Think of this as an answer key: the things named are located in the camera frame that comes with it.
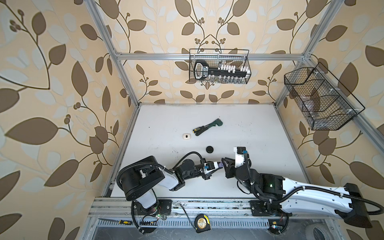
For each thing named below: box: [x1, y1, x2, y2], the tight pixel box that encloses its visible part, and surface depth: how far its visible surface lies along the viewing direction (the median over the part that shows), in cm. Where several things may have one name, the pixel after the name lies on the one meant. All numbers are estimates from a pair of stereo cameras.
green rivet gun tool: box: [192, 118, 223, 136], surface depth 107 cm
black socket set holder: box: [193, 60, 251, 81], surface depth 85 cm
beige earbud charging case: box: [182, 133, 191, 140], surface depth 101 cm
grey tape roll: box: [305, 223, 334, 240], surface depth 68 cm
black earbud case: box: [206, 145, 214, 154], surface depth 97 cm
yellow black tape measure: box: [194, 213, 212, 234], surface depth 69 cm
